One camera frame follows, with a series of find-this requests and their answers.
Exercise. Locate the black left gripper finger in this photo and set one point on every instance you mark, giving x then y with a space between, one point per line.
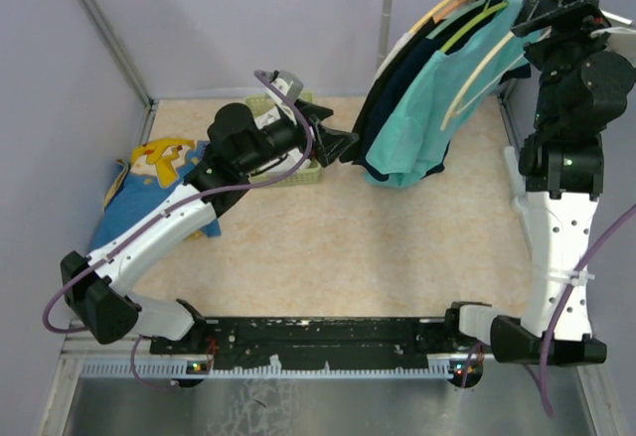
331 144
312 112

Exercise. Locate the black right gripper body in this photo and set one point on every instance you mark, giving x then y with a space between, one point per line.
573 23

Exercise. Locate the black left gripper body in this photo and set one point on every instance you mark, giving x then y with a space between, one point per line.
279 138

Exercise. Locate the green hanger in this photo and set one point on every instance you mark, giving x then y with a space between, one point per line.
463 23

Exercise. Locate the teal t-shirt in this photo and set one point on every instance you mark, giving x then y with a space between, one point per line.
432 108

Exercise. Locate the cream hanger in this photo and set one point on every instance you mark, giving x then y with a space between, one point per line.
477 67

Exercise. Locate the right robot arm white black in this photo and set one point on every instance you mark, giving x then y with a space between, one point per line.
583 86

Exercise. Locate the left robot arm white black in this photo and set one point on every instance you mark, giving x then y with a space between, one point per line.
99 287

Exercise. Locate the black t-shirt white trim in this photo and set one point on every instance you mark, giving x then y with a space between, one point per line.
401 66

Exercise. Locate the yellow hanger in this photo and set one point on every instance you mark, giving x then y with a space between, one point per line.
429 15

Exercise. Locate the blue Pikachu t-shirt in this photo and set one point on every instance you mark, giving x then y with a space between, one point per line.
145 180

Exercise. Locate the metal clothes rack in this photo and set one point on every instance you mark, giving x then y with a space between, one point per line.
463 100

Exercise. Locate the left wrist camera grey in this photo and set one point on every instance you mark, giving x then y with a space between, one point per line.
287 83

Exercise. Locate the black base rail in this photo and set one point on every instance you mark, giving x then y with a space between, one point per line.
390 347

